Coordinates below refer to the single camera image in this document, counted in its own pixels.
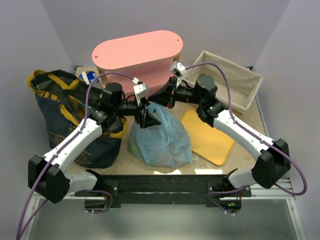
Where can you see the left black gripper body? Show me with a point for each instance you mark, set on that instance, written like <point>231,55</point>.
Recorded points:
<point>139,117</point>

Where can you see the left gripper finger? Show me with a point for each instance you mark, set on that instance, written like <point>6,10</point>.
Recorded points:
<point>144,117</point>
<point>153,121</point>

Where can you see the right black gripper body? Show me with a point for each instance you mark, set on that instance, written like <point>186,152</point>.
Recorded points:
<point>170,92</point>

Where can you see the blue plastic bag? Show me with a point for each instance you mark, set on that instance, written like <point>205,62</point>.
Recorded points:
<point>164,145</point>

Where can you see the dark denim tote bag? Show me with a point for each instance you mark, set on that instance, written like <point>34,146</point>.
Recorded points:
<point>61,96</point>

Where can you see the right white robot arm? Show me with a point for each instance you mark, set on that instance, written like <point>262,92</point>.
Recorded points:
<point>270,165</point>

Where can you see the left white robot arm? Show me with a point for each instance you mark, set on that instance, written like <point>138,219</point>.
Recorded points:
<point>47,174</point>

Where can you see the pink three-tier shelf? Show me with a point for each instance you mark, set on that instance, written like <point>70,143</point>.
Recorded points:
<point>146,56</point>

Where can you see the blue white can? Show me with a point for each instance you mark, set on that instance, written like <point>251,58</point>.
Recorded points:
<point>87,76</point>

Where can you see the yellow tray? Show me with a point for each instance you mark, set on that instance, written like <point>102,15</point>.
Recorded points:
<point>209,143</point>

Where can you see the wicker basket with liner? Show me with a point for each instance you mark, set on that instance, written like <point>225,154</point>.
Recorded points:
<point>243,83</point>

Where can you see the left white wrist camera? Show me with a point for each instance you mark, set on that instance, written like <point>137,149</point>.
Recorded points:
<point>140,88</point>

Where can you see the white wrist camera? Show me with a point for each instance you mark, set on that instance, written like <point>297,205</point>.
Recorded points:
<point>140,88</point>
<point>178,70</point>

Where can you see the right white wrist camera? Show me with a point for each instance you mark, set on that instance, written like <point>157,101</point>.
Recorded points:
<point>178,70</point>

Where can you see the black base frame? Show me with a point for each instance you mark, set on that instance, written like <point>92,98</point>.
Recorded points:
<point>209,190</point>

